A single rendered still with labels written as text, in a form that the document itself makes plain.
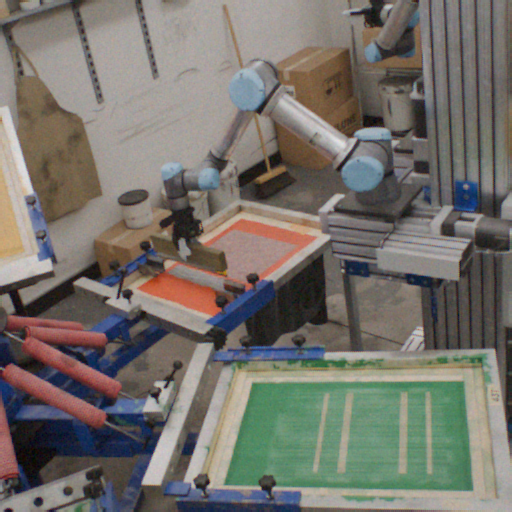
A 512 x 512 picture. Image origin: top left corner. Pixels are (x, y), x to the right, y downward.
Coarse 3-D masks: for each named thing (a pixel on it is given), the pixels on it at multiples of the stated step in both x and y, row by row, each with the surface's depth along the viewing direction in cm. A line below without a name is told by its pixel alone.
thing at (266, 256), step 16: (272, 240) 297; (288, 240) 295; (304, 240) 292; (240, 256) 290; (256, 256) 288; (272, 256) 286; (288, 256) 284; (240, 272) 279; (256, 272) 277; (272, 272) 275; (208, 288) 273; (192, 304) 265; (208, 304) 264
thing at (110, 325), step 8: (104, 320) 250; (112, 320) 249; (120, 320) 248; (128, 320) 250; (136, 320) 253; (96, 328) 246; (104, 328) 245; (112, 328) 246; (128, 328) 251; (112, 336) 247
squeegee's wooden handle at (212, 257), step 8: (152, 240) 278; (160, 240) 274; (168, 240) 271; (184, 240) 268; (160, 248) 277; (168, 248) 273; (192, 248) 263; (200, 248) 261; (208, 248) 260; (216, 248) 259; (176, 256) 272; (192, 256) 266; (200, 256) 262; (208, 256) 259; (216, 256) 256; (224, 256) 257; (208, 264) 261; (216, 264) 258; (224, 264) 258
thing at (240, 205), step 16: (240, 208) 324; (256, 208) 317; (272, 208) 314; (208, 224) 311; (304, 224) 302; (320, 224) 297; (320, 240) 283; (304, 256) 274; (288, 272) 268; (160, 304) 262
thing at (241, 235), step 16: (240, 224) 314; (256, 224) 311; (208, 240) 306; (224, 240) 304; (240, 240) 301; (256, 240) 299; (208, 272) 283; (144, 288) 281; (160, 288) 279; (176, 288) 277; (192, 288) 275
